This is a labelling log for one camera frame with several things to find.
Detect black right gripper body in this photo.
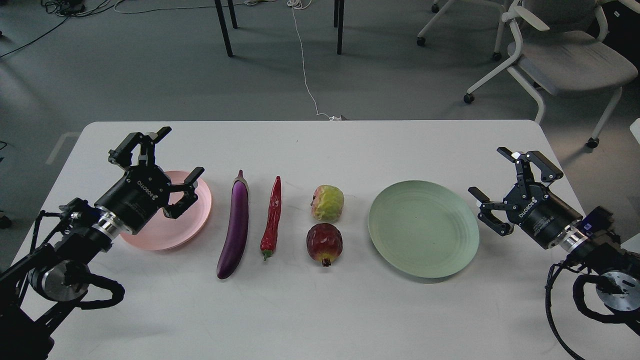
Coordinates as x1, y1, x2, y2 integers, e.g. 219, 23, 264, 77
505, 184, 584, 249

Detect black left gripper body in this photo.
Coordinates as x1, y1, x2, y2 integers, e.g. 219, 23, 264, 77
94, 165, 171, 235

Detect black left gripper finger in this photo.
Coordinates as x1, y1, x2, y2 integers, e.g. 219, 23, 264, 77
108, 126, 172, 168
162, 166, 205, 219

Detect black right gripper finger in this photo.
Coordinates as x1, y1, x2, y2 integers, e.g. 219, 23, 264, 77
496, 146, 564, 188
468, 186, 518, 236

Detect purple eggplant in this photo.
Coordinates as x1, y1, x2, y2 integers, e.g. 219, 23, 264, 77
216, 170, 250, 280

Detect red chili pepper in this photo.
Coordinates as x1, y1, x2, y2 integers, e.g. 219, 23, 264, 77
260, 176, 282, 261

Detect red pomegranate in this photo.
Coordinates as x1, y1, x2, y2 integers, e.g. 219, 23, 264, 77
306, 223, 343, 267

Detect green pink guava fruit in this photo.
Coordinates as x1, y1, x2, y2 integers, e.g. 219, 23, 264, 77
310, 184, 345, 223

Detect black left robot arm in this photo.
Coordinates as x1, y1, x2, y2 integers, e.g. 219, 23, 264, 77
0, 126, 204, 360

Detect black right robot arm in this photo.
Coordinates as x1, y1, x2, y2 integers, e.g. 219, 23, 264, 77
468, 146, 640, 360

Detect pink plate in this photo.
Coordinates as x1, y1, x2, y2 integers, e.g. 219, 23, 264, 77
119, 177, 213, 251

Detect green plate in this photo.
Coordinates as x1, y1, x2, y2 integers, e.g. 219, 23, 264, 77
367, 180, 480, 280

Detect grey white office chair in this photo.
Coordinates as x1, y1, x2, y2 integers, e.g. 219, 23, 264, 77
463, 0, 639, 149

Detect black table leg left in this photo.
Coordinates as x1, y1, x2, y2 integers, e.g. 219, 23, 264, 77
214, 0, 238, 58

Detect black table leg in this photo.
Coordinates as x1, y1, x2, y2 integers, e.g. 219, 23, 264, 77
333, 0, 345, 55
214, 0, 238, 58

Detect white chair base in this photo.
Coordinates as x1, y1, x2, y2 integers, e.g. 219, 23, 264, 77
415, 0, 509, 62

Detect black table leg right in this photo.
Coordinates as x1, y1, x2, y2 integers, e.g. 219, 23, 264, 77
333, 0, 345, 55

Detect black cables on floor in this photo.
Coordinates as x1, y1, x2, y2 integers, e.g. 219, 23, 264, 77
0, 0, 251, 58

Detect white cable on floor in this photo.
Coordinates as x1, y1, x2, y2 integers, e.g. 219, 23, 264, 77
286, 0, 348, 122

